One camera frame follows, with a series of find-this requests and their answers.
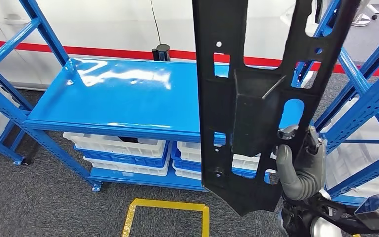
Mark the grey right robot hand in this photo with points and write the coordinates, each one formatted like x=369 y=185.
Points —
x=307 y=176

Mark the long black plastic part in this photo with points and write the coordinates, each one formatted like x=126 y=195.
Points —
x=251 y=114

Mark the black part in crate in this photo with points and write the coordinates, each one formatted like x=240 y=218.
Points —
x=129 y=139

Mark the blue plastic crate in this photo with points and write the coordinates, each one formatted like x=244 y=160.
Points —
x=186 y=166
x=124 y=160

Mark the white chair base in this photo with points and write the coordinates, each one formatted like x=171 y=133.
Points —
x=362 y=18

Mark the white vehicle body red stripe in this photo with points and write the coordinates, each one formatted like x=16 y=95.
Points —
x=94 y=26

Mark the black cylindrical post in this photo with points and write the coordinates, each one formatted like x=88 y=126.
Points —
x=161 y=52

